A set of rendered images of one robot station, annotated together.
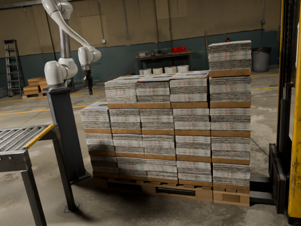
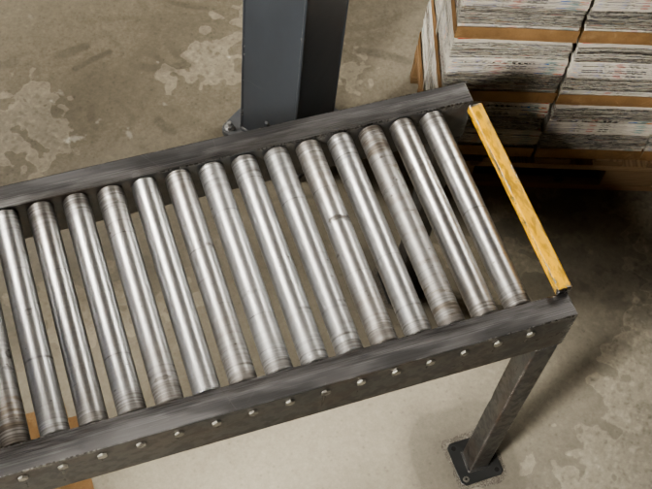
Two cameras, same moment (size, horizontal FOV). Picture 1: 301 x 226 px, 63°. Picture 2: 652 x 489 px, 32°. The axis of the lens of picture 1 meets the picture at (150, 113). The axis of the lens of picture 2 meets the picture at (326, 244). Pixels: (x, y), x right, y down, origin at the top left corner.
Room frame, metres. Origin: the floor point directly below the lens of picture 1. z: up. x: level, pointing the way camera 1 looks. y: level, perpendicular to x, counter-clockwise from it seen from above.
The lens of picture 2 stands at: (0.74, 1.68, 2.60)
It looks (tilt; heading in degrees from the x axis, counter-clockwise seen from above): 59 degrees down; 331
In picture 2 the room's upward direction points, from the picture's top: 9 degrees clockwise
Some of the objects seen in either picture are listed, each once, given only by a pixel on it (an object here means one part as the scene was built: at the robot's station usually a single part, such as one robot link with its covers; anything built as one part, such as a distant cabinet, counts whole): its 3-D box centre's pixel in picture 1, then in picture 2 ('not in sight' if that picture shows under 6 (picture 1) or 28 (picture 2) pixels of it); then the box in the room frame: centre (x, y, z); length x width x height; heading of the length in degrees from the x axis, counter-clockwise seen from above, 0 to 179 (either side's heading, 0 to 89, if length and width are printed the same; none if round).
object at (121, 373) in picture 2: not in sight; (103, 303); (1.71, 1.58, 0.77); 0.47 x 0.05 x 0.05; 177
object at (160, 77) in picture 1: (157, 76); not in sight; (2.11, -0.10, 1.06); 0.37 x 0.29 x 0.01; 159
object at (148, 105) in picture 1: (160, 99); not in sight; (2.12, -0.10, 0.86); 0.38 x 0.29 x 0.04; 159
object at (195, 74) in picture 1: (191, 74); not in sight; (2.04, -0.37, 1.06); 0.37 x 0.28 x 0.01; 159
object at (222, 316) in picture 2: not in sight; (209, 276); (1.70, 1.39, 0.77); 0.47 x 0.05 x 0.05; 177
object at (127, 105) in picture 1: (125, 103); not in sight; (2.13, 0.21, 0.86); 0.29 x 0.16 x 0.04; 69
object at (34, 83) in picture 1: (44, 86); not in sight; (8.18, 3.38, 0.28); 1.20 x 0.83 x 0.57; 87
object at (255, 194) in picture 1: (209, 192); not in sight; (1.86, -0.44, 0.05); 1.05 x 0.10 x 0.04; 69
